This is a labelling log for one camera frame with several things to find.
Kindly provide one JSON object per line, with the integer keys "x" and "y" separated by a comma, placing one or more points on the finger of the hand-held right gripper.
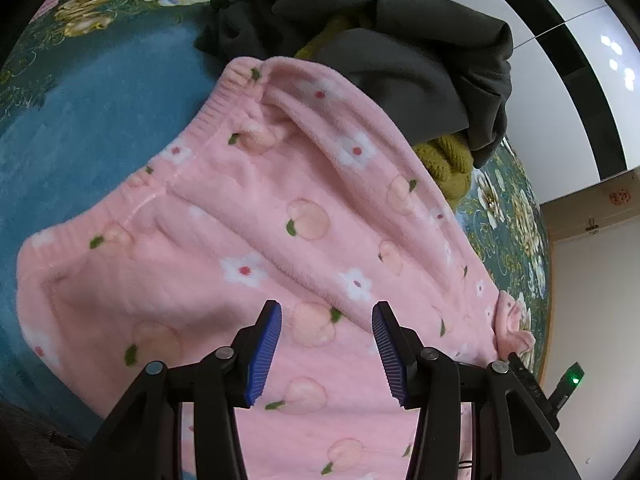
{"x": 522, "y": 370}

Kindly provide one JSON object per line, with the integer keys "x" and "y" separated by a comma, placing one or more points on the grey garment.
{"x": 410, "y": 75}

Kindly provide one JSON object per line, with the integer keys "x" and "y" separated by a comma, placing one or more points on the pink fleece peach-print garment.
{"x": 250, "y": 210}

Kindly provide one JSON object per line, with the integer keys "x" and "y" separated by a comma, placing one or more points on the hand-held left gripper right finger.
{"x": 390, "y": 355}

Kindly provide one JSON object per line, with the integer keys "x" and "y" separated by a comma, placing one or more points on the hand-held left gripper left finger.
{"x": 262, "y": 355}

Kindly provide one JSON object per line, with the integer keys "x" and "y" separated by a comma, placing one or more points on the dark charcoal garment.
{"x": 250, "y": 10}

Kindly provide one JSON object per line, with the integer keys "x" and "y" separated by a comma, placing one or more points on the olive knit sweater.
{"x": 445, "y": 160}

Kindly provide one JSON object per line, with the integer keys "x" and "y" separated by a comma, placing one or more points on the white door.
{"x": 590, "y": 310}

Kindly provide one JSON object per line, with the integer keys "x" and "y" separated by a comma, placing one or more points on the white wardrobe with black band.
{"x": 550, "y": 85}

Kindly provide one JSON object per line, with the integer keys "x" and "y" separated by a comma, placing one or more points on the red door decoration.
{"x": 620, "y": 196}

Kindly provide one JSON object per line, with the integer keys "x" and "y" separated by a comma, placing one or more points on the dark cloth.
{"x": 35, "y": 440}

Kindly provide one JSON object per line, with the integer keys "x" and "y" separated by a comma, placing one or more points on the teal floral bedspread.
{"x": 100, "y": 110}

